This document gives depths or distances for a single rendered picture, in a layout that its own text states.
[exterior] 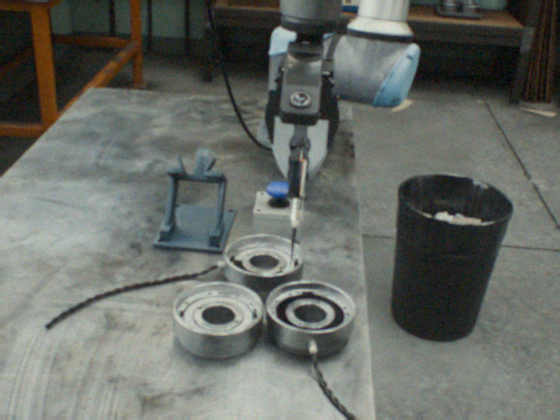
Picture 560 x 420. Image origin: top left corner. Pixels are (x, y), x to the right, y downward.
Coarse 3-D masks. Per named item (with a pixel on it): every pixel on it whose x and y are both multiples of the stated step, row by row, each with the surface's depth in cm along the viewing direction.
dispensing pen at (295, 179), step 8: (304, 144) 94; (304, 152) 95; (296, 160) 93; (296, 168) 93; (296, 176) 93; (296, 184) 92; (288, 192) 92; (296, 192) 92; (296, 200) 94; (296, 208) 94; (296, 216) 93; (296, 224) 93
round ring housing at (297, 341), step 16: (288, 288) 88; (304, 288) 88; (320, 288) 88; (336, 288) 87; (272, 304) 85; (304, 304) 86; (320, 304) 86; (352, 304) 84; (272, 320) 81; (304, 320) 87; (320, 320) 86; (352, 320) 82; (272, 336) 84; (288, 336) 80; (304, 336) 79; (320, 336) 79; (336, 336) 80; (304, 352) 81; (320, 352) 81
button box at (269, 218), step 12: (264, 192) 109; (264, 204) 105; (276, 204) 104; (288, 204) 105; (264, 216) 103; (276, 216) 103; (288, 216) 102; (300, 216) 102; (264, 228) 104; (276, 228) 103; (288, 228) 103; (300, 228) 103
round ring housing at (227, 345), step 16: (192, 288) 85; (208, 288) 87; (224, 288) 87; (240, 288) 86; (176, 304) 82; (208, 304) 85; (224, 304) 85; (256, 304) 85; (176, 320) 80; (208, 320) 85; (224, 320) 86; (240, 320) 82; (256, 320) 80; (192, 336) 79; (208, 336) 78; (224, 336) 78; (240, 336) 79; (256, 336) 81; (192, 352) 81; (208, 352) 80; (224, 352) 79; (240, 352) 81
